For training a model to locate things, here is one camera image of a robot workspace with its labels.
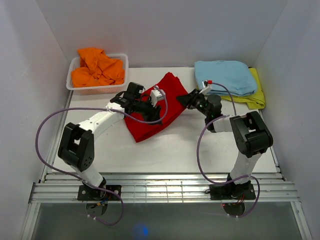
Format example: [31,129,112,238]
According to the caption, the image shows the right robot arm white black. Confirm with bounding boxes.
[176,89,273,201]

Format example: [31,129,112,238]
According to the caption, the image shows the red trousers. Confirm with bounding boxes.
[124,72,188,143]

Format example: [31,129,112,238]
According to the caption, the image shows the orange trousers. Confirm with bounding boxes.
[71,47,125,88]

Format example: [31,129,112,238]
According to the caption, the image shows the light blue folded trousers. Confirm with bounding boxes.
[194,60,258,97]

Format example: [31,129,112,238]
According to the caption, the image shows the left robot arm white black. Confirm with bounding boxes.
[57,82,167,200]

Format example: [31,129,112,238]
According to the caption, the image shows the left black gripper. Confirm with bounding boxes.
[134,96,163,127]

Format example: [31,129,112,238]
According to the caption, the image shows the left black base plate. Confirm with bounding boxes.
[76,184,122,202]

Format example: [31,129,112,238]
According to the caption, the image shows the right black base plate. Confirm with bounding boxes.
[205,183,256,200]

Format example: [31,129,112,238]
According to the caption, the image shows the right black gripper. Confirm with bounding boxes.
[176,88,211,118]

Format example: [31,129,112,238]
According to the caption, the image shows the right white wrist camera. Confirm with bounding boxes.
[200,80,213,95]

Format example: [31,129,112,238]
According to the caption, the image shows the aluminium rail frame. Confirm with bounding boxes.
[20,92,313,240]

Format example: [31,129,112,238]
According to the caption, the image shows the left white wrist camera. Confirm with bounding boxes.
[149,85,167,107]

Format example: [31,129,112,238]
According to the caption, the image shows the white plastic basket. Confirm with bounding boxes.
[66,53,129,95]

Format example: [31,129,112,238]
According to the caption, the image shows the yellow folded trousers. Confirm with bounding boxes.
[216,67,266,110]

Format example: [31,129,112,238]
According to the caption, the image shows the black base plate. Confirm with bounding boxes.
[205,183,256,200]
[76,184,122,202]

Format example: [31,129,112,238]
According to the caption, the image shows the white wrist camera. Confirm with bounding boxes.
[149,85,167,107]
[200,80,213,95]

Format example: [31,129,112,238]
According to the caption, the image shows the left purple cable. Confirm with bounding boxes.
[35,87,169,226]

